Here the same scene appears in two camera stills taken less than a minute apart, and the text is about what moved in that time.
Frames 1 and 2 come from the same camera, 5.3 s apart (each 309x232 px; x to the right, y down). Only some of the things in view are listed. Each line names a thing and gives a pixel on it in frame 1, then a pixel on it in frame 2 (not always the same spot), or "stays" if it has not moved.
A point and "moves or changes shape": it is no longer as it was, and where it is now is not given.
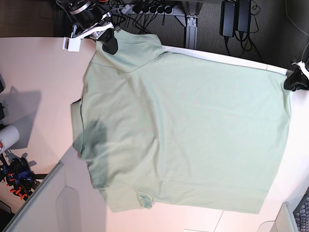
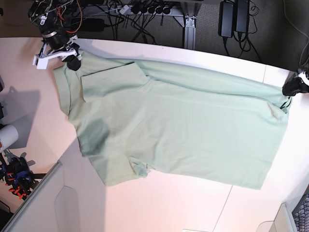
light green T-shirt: (161, 127) moves or changes shape
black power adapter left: (227, 18) stays
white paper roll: (9, 136) stays
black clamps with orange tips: (18, 174) stays
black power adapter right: (244, 15) stays
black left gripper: (87, 14) → (58, 39)
